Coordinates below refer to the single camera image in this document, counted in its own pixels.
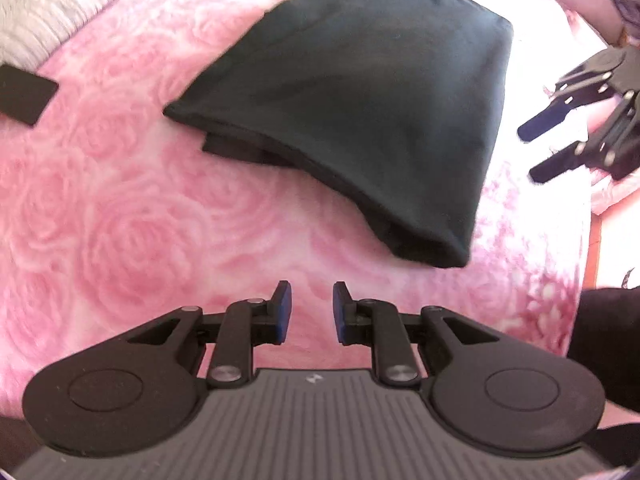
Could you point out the rolled white striped quilt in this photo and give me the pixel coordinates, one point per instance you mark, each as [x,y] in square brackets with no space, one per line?
[45,5]

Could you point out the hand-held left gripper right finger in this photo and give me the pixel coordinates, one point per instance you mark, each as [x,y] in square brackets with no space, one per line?
[342,315]

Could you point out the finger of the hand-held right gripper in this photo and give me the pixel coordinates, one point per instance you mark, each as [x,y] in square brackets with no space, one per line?
[550,167]
[537,125]

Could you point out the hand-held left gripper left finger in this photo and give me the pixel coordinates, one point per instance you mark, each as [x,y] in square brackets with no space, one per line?
[283,312]

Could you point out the black phone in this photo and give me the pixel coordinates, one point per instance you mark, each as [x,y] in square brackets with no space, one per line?
[22,95]

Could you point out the pink floral blanket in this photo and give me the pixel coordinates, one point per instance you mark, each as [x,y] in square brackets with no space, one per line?
[125,210]

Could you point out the person's black pants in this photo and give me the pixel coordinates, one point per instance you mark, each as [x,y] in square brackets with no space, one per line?
[607,355]

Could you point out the dark teal garment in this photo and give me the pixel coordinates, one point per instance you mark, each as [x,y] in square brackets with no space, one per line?
[375,110]

